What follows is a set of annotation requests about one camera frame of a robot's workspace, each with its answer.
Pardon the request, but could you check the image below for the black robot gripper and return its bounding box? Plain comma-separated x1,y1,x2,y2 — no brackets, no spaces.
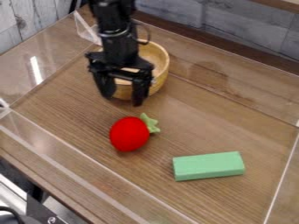
86,30,155,107

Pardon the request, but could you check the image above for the black metal bracket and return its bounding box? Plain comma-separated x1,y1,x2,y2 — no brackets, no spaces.
26,195,69,224

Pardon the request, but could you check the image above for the red plush strawberry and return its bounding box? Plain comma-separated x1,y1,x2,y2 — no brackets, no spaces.
109,113,162,152

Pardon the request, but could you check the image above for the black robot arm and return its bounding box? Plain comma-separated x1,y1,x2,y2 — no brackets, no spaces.
86,0,155,107

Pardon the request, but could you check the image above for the green foam block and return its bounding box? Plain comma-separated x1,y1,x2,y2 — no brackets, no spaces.
173,151,246,181

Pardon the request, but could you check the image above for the clear acrylic triangular stand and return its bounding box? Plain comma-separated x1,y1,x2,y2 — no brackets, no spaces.
74,10,102,46

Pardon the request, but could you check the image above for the clear acrylic tray wall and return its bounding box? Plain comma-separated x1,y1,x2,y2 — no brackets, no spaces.
0,107,199,224

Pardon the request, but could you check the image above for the wooden bowl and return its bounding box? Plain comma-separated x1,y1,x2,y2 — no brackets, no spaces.
113,42,170,101

